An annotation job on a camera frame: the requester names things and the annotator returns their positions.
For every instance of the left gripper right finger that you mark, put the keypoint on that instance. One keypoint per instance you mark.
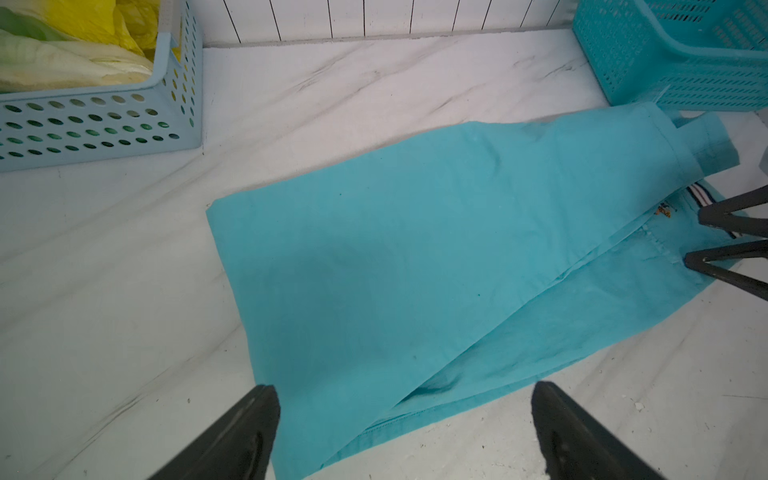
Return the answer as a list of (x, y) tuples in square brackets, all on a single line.
[(575, 445)]

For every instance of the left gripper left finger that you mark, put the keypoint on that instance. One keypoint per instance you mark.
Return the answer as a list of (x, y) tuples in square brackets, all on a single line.
[(236, 446)]

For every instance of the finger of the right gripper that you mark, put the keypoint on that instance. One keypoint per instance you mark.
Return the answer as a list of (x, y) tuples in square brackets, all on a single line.
[(722, 214), (704, 262)]

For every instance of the teal long pants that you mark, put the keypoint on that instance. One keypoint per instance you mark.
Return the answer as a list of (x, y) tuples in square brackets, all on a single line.
[(437, 274)]

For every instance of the teal plastic basket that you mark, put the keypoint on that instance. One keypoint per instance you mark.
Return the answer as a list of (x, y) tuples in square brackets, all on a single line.
[(684, 55)]

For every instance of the light blue perforated basket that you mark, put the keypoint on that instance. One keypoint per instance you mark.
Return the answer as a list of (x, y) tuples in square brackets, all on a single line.
[(68, 126)]

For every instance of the yellow vegetable bag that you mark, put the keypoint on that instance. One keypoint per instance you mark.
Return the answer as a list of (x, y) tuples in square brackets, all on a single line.
[(131, 25)]

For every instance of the green napa cabbage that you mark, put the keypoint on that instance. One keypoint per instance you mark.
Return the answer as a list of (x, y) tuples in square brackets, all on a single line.
[(34, 65)]

